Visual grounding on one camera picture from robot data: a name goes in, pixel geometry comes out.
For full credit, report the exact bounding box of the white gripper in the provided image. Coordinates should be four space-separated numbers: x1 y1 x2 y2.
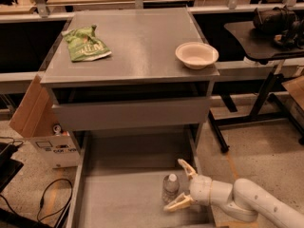
163 159 212 212

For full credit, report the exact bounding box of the clear plastic water bottle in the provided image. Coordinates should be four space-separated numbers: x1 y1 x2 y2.
161 174 180 204

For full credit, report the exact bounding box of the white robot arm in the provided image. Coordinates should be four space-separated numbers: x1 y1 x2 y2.
163 159 304 228

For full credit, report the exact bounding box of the grey open middle drawer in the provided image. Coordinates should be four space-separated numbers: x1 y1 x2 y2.
66 129 215 228

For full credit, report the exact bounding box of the grey top drawer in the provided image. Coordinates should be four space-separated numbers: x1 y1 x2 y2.
52 97 210 131

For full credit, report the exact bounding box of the grey drawer cabinet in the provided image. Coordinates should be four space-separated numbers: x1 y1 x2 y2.
41 9 219 137

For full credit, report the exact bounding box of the white paper bowl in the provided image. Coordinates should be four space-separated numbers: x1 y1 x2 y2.
175 42 219 69

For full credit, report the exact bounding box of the cardboard box with white print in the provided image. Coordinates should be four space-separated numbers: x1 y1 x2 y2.
9 76 80 168

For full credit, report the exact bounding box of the small can in box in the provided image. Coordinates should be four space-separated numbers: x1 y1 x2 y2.
53 124 62 135

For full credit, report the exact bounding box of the black side table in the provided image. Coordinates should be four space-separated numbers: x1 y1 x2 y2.
208 22 304 153

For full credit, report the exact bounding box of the green chip bag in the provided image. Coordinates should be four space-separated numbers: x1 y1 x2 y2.
62 25 111 63

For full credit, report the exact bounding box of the black object at left edge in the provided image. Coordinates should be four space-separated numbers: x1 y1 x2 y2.
0 142 23 192

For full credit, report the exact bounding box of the black device on table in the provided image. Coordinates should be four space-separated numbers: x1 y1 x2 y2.
253 7 304 49

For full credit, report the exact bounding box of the black cable on floor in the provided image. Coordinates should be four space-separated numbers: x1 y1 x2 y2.
0 178 74 228

